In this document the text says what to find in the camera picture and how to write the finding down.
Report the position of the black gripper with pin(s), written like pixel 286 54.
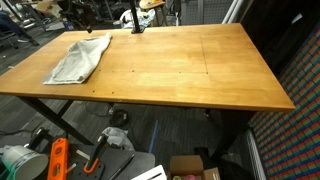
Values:
pixel 75 8

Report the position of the white cloth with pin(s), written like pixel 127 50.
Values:
pixel 80 60

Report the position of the pink cloth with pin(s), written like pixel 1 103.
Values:
pixel 191 177

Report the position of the round wooden stool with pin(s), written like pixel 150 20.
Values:
pixel 151 4

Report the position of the clear plastic bag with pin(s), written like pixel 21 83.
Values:
pixel 116 136

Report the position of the black perforated board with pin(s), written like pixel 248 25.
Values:
pixel 110 160

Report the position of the orange spirit level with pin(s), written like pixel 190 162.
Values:
pixel 57 160

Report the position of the white pipe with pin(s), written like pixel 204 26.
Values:
pixel 230 11
pixel 237 11

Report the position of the black pen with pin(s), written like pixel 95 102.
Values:
pixel 121 166

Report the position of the white paper bucket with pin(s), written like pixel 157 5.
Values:
pixel 25 163

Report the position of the white slotted metal plate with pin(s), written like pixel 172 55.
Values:
pixel 150 174

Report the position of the open cardboard box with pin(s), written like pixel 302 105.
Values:
pixel 186 165

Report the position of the yellow object in box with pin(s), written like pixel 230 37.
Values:
pixel 177 178

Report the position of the black camera pole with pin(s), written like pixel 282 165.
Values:
pixel 135 16

